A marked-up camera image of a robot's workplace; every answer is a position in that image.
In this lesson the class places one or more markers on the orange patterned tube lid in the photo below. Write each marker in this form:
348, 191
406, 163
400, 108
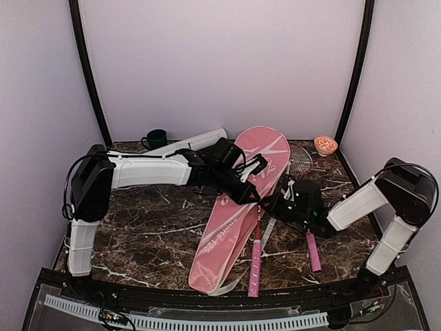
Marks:
325, 145

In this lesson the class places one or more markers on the pink racket bag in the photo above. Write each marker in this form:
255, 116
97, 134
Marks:
233, 219

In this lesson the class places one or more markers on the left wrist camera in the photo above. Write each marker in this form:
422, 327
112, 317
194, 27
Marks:
257, 164

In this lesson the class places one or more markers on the white shuttlecock tube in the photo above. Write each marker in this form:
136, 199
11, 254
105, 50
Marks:
195, 143

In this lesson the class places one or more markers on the left black frame post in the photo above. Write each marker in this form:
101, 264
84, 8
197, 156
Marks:
82, 50

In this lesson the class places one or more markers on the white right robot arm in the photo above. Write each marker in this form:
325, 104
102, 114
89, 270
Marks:
410, 189

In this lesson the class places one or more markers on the right black frame post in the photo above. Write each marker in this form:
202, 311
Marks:
363, 42

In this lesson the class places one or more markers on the black frame post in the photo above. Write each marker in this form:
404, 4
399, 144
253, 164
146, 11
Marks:
363, 42
82, 50

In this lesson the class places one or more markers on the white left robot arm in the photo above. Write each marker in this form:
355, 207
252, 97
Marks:
91, 178

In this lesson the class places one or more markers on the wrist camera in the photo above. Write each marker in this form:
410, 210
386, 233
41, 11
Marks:
287, 188
257, 164

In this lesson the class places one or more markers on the dark green mug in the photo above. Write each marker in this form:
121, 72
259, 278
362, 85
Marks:
154, 139

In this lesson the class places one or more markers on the grey slotted cable duct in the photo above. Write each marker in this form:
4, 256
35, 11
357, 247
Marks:
143, 322

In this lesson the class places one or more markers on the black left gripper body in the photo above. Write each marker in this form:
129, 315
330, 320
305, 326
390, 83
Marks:
221, 184

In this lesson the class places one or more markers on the red racket pink grip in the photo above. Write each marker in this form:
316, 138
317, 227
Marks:
301, 164
254, 277

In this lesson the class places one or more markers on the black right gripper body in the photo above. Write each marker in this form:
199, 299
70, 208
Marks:
285, 212

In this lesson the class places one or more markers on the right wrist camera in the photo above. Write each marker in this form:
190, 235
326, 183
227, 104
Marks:
287, 188

